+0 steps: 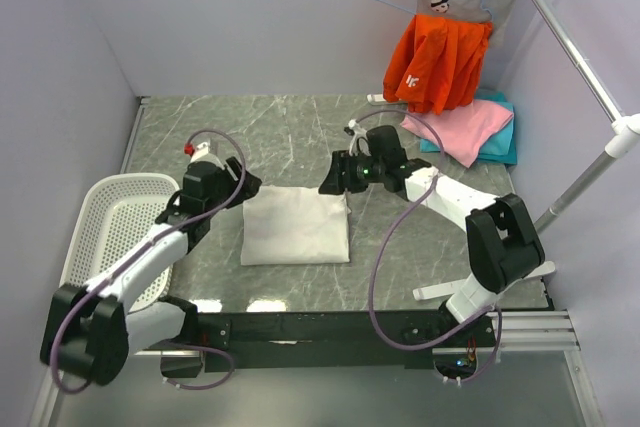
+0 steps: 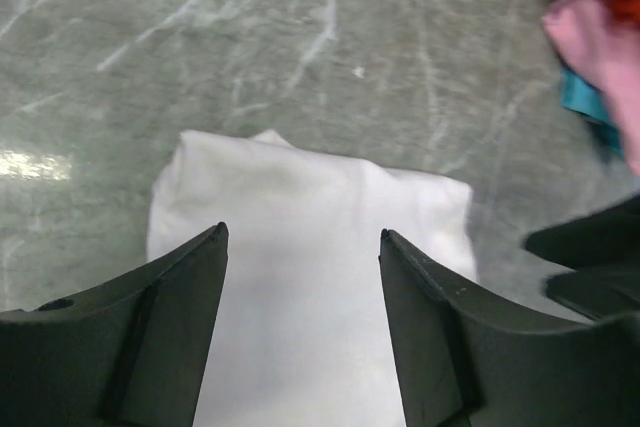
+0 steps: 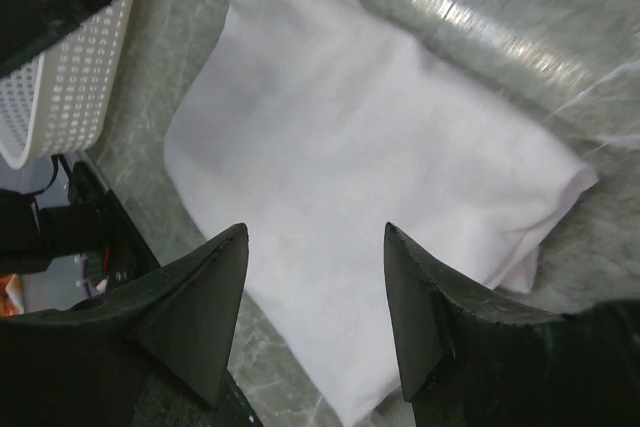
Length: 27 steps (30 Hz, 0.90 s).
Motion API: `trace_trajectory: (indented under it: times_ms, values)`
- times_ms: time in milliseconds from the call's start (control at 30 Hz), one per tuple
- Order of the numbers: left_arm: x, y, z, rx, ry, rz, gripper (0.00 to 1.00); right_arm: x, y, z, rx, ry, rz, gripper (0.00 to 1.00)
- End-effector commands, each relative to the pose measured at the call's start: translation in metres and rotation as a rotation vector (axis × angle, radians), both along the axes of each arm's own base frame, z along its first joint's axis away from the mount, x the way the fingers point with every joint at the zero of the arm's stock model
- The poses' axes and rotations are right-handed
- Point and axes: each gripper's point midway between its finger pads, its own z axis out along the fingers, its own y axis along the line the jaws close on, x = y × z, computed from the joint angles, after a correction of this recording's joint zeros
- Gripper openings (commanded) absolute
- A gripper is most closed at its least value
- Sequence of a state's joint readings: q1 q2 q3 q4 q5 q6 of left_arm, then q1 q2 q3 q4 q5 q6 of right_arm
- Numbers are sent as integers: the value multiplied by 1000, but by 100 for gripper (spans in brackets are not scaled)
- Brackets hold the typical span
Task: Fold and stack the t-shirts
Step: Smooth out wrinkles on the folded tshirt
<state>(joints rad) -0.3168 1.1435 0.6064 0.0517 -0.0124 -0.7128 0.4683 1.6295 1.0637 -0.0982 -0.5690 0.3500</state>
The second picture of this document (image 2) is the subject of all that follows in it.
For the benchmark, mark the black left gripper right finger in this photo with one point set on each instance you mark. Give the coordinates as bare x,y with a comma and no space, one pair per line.
465,356

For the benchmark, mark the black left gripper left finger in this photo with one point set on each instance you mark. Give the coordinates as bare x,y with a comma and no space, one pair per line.
129,352

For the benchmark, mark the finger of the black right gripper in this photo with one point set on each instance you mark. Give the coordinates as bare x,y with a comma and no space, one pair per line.
597,292
604,237

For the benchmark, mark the white t-shirt with red print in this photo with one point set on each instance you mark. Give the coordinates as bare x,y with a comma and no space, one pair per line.
301,336

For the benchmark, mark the teal folded t-shirt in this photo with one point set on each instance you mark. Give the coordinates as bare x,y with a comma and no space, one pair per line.
584,99

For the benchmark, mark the pink folded t-shirt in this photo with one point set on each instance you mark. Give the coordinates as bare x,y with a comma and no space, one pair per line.
605,53

